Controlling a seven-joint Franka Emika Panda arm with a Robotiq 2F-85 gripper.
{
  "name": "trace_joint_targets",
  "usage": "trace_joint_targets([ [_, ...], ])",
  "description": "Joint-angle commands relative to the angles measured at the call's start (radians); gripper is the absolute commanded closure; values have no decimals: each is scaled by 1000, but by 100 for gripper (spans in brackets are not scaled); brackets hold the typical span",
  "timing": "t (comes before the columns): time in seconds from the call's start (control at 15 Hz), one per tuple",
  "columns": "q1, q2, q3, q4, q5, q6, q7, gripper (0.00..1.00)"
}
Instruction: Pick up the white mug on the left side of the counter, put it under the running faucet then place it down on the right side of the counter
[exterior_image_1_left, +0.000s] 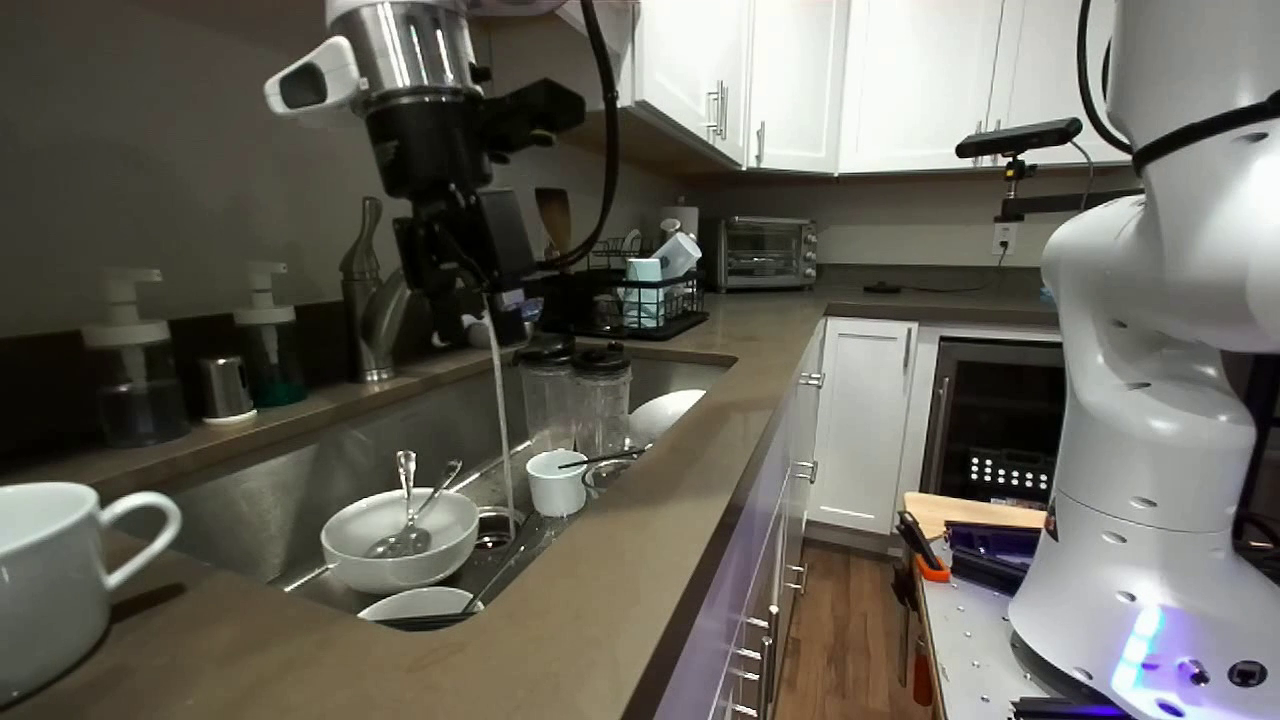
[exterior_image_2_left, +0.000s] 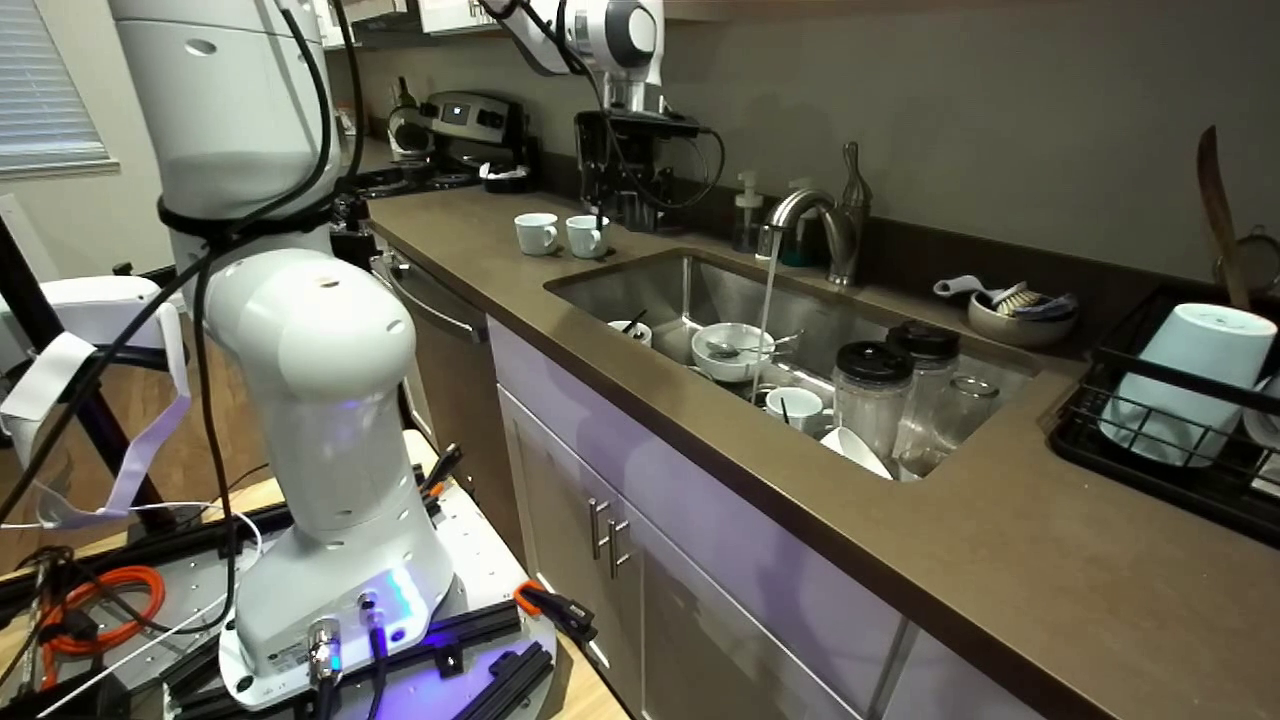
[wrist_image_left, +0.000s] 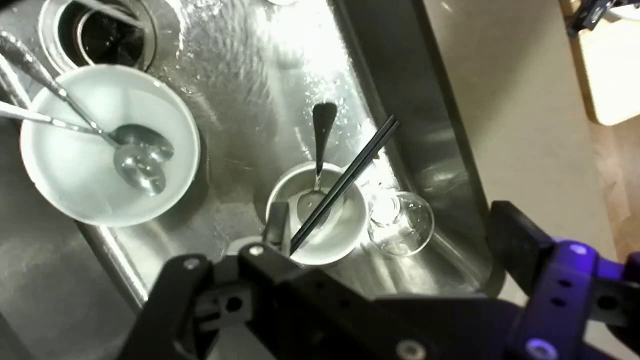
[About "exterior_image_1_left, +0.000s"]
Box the small white dish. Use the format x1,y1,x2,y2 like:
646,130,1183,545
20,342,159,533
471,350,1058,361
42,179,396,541
352,583,489,631

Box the white ceramic mug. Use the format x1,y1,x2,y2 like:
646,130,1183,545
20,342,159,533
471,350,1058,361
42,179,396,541
0,476,188,709

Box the white base cabinet run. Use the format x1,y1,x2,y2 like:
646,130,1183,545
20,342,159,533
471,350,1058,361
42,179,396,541
620,316,834,720

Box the white ceramic bowl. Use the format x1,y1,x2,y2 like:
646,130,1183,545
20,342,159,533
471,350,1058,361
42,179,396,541
315,485,484,602

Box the white cabinet door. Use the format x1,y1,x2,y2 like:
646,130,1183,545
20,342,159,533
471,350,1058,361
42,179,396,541
803,311,923,541

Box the robot mounting table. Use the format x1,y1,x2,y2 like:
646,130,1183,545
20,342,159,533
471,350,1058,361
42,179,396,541
917,570,1111,720

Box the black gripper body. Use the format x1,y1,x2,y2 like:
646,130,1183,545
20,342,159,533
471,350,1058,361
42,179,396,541
364,86,499,272

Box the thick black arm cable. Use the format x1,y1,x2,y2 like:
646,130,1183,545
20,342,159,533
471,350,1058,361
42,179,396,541
1072,0,1280,178

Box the white pump soap dispenser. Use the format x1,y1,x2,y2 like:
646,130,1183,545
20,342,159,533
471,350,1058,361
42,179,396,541
77,263,191,454
227,257,315,411

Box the small cup with brown liquid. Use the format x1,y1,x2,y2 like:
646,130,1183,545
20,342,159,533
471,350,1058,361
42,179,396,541
520,446,598,523

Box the small metal cup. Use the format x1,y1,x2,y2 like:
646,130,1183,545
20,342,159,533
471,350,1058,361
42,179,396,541
198,350,260,429

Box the black utensil handle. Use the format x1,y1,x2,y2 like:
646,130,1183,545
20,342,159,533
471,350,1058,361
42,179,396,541
275,556,342,602

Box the white curved plate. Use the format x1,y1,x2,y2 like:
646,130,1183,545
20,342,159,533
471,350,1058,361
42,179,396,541
623,384,713,448

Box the pale blue cup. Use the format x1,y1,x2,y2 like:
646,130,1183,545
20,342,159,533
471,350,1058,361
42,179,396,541
620,253,669,332

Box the brushed steel faucet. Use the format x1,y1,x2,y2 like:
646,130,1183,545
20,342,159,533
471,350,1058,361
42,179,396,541
335,194,419,391

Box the stainless steel sink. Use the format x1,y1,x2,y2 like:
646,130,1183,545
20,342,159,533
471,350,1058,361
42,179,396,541
52,343,739,640

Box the black orange bar clamp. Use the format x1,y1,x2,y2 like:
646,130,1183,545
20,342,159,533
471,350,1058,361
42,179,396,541
891,505,962,587

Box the silver fork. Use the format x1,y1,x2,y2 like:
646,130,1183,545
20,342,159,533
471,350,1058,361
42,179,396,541
391,446,425,527

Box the slim dark metal utensil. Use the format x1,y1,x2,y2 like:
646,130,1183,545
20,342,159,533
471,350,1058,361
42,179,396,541
550,439,662,480

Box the wooden board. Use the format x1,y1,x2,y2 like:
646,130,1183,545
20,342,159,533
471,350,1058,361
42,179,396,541
899,488,1051,541

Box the silver toaster oven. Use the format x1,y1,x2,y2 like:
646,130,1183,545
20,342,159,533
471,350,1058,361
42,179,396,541
713,214,823,297

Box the black undercounter wine cooler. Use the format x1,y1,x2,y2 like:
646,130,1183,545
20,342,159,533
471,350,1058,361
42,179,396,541
917,332,1072,508

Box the black dish rack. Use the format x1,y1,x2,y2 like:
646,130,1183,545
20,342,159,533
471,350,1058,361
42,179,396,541
584,257,718,343

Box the silver spoon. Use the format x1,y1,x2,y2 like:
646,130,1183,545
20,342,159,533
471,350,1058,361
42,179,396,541
369,456,471,563

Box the black stereo camera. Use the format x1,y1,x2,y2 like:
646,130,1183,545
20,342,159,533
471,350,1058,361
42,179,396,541
952,112,1089,163

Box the black box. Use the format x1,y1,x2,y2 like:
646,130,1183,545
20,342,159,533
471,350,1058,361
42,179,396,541
943,522,1046,592

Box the white upper cabinets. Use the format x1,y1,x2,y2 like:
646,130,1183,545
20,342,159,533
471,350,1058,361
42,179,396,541
620,0,1140,179

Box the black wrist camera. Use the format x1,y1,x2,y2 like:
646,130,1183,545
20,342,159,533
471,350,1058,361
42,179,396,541
489,72,592,155

